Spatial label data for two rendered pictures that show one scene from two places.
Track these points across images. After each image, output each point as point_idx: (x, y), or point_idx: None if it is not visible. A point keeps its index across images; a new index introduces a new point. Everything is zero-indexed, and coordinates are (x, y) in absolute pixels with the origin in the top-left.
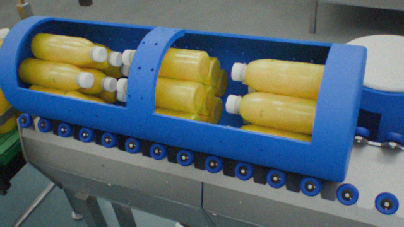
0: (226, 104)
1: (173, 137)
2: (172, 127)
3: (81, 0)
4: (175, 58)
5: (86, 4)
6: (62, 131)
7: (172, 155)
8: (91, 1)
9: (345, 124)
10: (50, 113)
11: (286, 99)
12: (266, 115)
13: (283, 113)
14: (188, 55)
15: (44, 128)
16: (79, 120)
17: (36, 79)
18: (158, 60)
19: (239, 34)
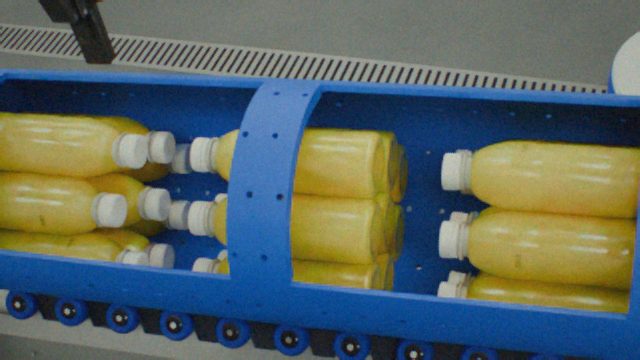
0: (439, 245)
1: (335, 322)
2: (336, 306)
3: (91, 55)
4: (317, 158)
5: (104, 60)
6: (67, 314)
7: (317, 337)
8: (113, 52)
9: None
10: (44, 289)
11: (563, 226)
12: (527, 264)
13: (562, 256)
14: (344, 149)
15: (24, 312)
16: (115, 299)
17: (1, 219)
18: (288, 175)
19: (444, 90)
